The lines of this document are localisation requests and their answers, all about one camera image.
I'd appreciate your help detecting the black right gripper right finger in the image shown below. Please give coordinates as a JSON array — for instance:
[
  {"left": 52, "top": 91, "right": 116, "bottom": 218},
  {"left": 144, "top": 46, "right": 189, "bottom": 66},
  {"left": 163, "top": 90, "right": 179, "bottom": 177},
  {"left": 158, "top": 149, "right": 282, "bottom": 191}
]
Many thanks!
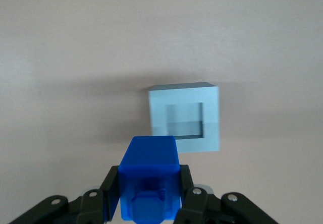
[{"left": 173, "top": 164, "right": 278, "bottom": 224}]

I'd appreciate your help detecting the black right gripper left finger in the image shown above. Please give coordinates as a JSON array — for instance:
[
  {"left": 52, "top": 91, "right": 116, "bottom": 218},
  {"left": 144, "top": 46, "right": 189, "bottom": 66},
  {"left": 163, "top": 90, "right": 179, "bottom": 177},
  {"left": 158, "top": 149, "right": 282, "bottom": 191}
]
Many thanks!
[{"left": 10, "top": 165, "right": 121, "bottom": 224}]

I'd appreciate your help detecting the blue square plastic part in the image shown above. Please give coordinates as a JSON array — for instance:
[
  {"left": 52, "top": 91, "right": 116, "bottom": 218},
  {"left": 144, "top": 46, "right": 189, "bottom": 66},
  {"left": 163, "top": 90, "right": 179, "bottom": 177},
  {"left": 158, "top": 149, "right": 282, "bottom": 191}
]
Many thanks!
[{"left": 118, "top": 135, "right": 183, "bottom": 224}]

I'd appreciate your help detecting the gray square hollow base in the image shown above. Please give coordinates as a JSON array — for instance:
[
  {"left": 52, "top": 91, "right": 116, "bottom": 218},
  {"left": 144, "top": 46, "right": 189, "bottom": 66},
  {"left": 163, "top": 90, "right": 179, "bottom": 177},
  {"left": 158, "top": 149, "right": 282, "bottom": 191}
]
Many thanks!
[{"left": 147, "top": 82, "right": 222, "bottom": 154}]

